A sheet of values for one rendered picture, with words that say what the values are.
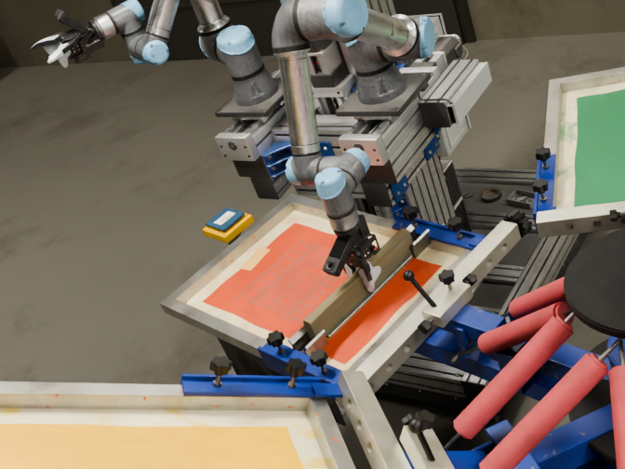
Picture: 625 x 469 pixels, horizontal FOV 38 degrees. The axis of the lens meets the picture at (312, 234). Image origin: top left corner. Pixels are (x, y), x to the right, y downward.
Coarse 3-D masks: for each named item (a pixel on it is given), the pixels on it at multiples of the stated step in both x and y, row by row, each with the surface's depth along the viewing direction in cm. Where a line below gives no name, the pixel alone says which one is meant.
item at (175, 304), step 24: (264, 216) 289; (240, 240) 282; (432, 240) 249; (216, 264) 275; (456, 264) 237; (192, 288) 271; (432, 288) 232; (168, 312) 267; (192, 312) 259; (408, 312) 227; (216, 336) 252; (240, 336) 242; (384, 336) 223; (360, 360) 219
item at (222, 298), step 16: (240, 272) 274; (256, 272) 271; (224, 288) 269; (240, 288) 267; (224, 304) 263; (240, 304) 260; (368, 304) 241; (256, 320) 252; (272, 320) 249; (352, 320) 238; (368, 320) 236; (384, 320) 233; (288, 336) 241; (336, 336) 235; (352, 336) 233; (368, 336) 230; (336, 352) 230; (352, 352) 228
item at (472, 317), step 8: (464, 312) 213; (472, 312) 212; (480, 312) 211; (488, 312) 210; (456, 320) 211; (464, 320) 210; (472, 320) 209; (480, 320) 209; (488, 320) 208; (496, 320) 207; (504, 320) 207; (440, 328) 218; (448, 328) 215; (464, 328) 210; (472, 328) 208; (480, 328) 206; (488, 328) 205; (472, 336) 210
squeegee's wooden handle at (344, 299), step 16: (400, 240) 243; (384, 256) 240; (400, 256) 244; (384, 272) 241; (352, 288) 234; (320, 304) 230; (336, 304) 231; (352, 304) 235; (304, 320) 227; (320, 320) 228; (336, 320) 232
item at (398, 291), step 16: (288, 240) 279; (320, 240) 274; (272, 256) 275; (400, 272) 248; (416, 272) 246; (432, 272) 243; (384, 288) 244; (400, 288) 242; (416, 288) 240; (384, 304) 239; (400, 304) 237
